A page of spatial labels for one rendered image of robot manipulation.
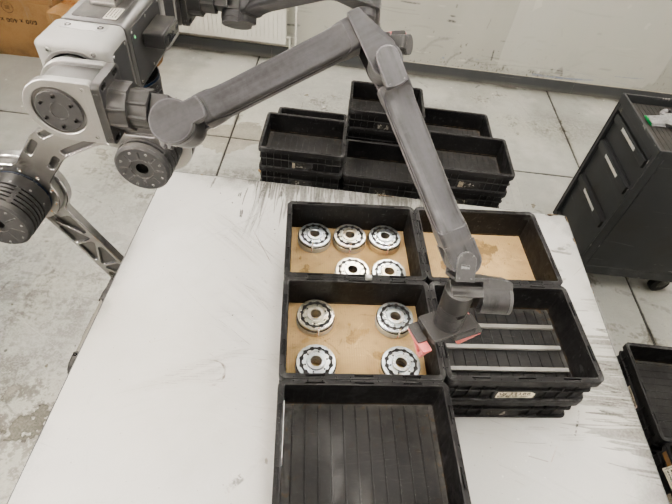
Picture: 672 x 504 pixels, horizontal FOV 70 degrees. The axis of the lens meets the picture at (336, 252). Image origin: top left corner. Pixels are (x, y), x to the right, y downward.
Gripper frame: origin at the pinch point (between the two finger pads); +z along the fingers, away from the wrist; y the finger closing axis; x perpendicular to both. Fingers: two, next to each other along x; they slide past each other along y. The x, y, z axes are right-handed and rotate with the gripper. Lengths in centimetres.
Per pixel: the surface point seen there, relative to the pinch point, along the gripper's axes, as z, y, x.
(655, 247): 70, 168, 46
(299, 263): 21, -14, 51
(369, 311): 22.3, -0.7, 27.8
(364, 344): 22.7, -6.6, 18.5
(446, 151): 53, 94, 127
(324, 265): 21, -7, 48
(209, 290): 33, -41, 60
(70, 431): 34, -83, 27
